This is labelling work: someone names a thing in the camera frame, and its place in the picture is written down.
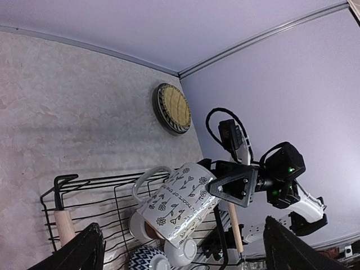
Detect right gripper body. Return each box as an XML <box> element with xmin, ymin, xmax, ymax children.
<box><xmin>215</xmin><ymin>160</ymin><xmax>275</xmax><ymax>194</ymax></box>

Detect blue white patterned bowl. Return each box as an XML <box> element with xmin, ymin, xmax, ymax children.
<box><xmin>128</xmin><ymin>245</ymin><xmax>171</xmax><ymax>270</ymax></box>

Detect wooden rack handle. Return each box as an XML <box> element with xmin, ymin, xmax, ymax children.
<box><xmin>228</xmin><ymin>202</ymin><xmax>244</xmax><ymax>255</ymax></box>
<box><xmin>54</xmin><ymin>210</ymin><xmax>75</xmax><ymax>247</ymax></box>

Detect white brown ceramic cup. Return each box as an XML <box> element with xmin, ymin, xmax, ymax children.
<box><xmin>129</xmin><ymin>211</ymin><xmax>158</xmax><ymax>240</ymax></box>

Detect yellow woven bamboo tray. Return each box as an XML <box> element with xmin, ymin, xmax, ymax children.
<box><xmin>163</xmin><ymin>85</ymin><xmax>191</xmax><ymax>129</ymax></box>

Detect right aluminium corner post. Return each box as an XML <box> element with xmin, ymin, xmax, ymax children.
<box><xmin>178</xmin><ymin>1</ymin><xmax>349</xmax><ymax>79</ymax></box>

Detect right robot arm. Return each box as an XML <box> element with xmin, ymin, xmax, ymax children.
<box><xmin>206</xmin><ymin>142</ymin><xmax>328</xmax><ymax>236</ymax></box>

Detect black wire dish rack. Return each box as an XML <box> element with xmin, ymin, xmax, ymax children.
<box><xmin>40</xmin><ymin>172</ymin><xmax>230</xmax><ymax>269</ymax></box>

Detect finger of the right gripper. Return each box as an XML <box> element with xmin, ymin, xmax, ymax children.
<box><xmin>196</xmin><ymin>158</ymin><xmax>212</xmax><ymax>173</ymax></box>
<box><xmin>206</xmin><ymin>167</ymin><xmax>259</xmax><ymax>208</ymax></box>

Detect right wooden rack handle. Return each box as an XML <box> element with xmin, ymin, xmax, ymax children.
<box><xmin>228</xmin><ymin>202</ymin><xmax>244</xmax><ymax>255</ymax></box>

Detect left wooden rack handle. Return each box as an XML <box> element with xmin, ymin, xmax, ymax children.
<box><xmin>54</xmin><ymin>210</ymin><xmax>75</xmax><ymax>247</ymax></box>

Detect black white striped plate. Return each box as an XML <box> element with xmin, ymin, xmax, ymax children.
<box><xmin>152</xmin><ymin>83</ymin><xmax>191</xmax><ymax>136</ymax></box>

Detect white floral patterned mug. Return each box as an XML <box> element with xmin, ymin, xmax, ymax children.
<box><xmin>132</xmin><ymin>163</ymin><xmax>220</xmax><ymax>248</ymax></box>

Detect grey deer pattern plate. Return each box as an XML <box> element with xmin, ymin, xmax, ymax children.
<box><xmin>151</xmin><ymin>83</ymin><xmax>190</xmax><ymax>136</ymax></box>

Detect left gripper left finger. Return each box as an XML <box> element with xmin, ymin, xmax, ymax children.
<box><xmin>29</xmin><ymin>222</ymin><xmax>105</xmax><ymax>270</ymax></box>

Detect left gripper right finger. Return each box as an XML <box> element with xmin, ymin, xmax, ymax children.
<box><xmin>264</xmin><ymin>216</ymin><xmax>347</xmax><ymax>270</ymax></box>

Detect plain white bowl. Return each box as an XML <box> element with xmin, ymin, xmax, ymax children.
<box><xmin>164</xmin><ymin>237</ymin><xmax>197</xmax><ymax>267</ymax></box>

